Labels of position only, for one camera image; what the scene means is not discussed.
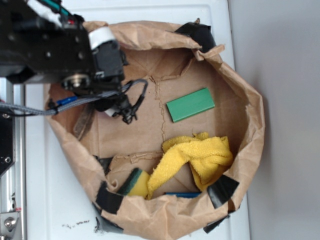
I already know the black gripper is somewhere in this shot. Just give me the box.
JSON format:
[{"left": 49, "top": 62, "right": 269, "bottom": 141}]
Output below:
[{"left": 88, "top": 27, "right": 128, "bottom": 87}]

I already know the brown wood chip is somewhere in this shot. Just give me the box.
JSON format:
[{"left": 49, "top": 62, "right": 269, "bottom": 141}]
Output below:
[{"left": 73, "top": 104, "right": 95, "bottom": 141}]

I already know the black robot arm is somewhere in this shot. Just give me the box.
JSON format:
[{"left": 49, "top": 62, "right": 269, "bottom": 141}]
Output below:
[{"left": 0, "top": 0, "right": 126, "bottom": 92}]

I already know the green rectangular block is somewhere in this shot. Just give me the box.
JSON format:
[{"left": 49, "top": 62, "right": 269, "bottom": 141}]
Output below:
[{"left": 166, "top": 88, "right": 215, "bottom": 123}]

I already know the brown paper bag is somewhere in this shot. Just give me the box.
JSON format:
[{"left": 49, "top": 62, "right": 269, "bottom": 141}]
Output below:
[{"left": 48, "top": 21, "right": 265, "bottom": 240}]

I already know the yellow green sponge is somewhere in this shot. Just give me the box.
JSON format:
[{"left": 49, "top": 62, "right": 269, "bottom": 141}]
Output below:
[{"left": 117, "top": 167, "right": 150, "bottom": 198}]

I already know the yellow microfiber cloth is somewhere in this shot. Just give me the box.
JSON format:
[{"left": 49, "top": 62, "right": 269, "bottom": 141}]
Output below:
[{"left": 146, "top": 132, "right": 234, "bottom": 200}]

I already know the blue rectangular block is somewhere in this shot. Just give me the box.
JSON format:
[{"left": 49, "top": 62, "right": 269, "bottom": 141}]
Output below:
[{"left": 164, "top": 192, "right": 201, "bottom": 199}]

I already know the multicolour wire bundle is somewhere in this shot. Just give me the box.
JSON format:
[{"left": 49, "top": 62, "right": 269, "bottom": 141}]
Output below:
[{"left": 27, "top": 0, "right": 85, "bottom": 26}]

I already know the aluminium extrusion rail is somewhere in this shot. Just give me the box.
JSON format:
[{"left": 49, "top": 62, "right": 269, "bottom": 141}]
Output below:
[{"left": 0, "top": 77, "right": 28, "bottom": 240}]

